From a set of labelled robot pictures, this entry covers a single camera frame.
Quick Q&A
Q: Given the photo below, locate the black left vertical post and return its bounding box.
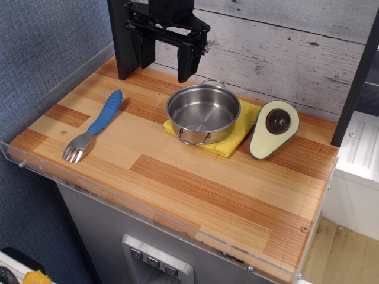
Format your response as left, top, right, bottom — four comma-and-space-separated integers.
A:
107, 0, 139, 80

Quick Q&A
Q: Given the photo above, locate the clear acrylic table guard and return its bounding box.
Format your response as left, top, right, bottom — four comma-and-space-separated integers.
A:
0, 43, 338, 284

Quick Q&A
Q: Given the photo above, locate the grey toy fridge cabinet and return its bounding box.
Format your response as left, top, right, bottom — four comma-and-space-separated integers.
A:
58, 184, 312, 283

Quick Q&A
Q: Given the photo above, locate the blue handled metal fork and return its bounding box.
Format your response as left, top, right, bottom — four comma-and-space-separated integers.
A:
62, 90, 123, 164

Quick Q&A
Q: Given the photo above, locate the silver metal pan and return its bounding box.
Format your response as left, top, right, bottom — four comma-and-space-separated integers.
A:
166, 79, 242, 146

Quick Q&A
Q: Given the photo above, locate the black right vertical post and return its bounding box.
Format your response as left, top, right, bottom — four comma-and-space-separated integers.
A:
330, 11, 378, 147

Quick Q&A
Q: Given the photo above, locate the toy avocado half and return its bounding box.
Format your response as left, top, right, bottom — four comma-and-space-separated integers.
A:
249, 101, 300, 160

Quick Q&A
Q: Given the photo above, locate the yellow object at corner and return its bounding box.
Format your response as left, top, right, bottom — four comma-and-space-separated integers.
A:
22, 270, 53, 284

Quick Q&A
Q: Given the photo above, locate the white ridged side counter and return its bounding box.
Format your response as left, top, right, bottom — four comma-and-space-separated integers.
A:
322, 111, 378, 240

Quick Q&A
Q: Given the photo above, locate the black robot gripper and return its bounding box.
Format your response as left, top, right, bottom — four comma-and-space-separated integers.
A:
124, 1, 210, 83

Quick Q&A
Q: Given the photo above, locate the black vertical post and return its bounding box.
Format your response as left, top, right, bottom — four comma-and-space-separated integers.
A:
330, 11, 378, 147
107, 0, 139, 80

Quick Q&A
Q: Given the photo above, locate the yellow folded cloth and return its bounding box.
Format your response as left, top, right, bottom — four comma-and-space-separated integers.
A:
163, 99, 261, 157

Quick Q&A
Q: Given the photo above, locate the black braided cable bundle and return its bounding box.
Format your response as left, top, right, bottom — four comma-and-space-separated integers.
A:
0, 266, 19, 284

